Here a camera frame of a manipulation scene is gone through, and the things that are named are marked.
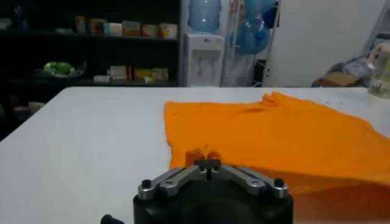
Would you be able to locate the bag of green items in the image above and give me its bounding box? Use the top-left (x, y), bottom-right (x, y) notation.
top-left (42, 60), bottom-right (88, 79)

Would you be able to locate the white wire jug rack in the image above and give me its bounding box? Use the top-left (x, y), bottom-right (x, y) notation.
top-left (225, 0), bottom-right (281, 88)

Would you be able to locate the white water dispenser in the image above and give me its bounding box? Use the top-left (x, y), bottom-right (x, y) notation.
top-left (183, 32), bottom-right (225, 88)

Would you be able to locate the black shelf unit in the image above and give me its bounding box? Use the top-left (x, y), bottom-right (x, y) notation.
top-left (0, 0), bottom-right (182, 94)

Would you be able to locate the large flat cardboard box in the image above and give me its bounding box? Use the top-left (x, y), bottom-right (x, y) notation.
top-left (316, 71), bottom-right (360, 88)

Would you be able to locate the white red medicine box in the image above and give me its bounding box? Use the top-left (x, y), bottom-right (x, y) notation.
top-left (108, 65), bottom-right (132, 80)

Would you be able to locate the orange t-shirt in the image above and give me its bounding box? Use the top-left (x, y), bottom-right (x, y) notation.
top-left (163, 91), bottom-right (390, 222)

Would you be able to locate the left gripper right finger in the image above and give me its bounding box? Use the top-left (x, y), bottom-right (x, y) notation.
top-left (208, 158), bottom-right (289, 199)

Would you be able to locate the black left camera cable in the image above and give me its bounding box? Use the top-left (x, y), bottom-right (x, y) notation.
top-left (100, 214), bottom-right (125, 224)

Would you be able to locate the blue labelled water jug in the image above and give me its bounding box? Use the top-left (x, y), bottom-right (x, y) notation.
top-left (188, 0), bottom-right (222, 33)

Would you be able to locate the pile of grey clothes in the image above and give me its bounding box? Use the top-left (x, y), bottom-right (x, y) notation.
top-left (328, 54), bottom-right (375, 82)

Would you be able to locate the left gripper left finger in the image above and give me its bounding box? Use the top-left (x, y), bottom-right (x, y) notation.
top-left (137, 158), bottom-right (211, 200)

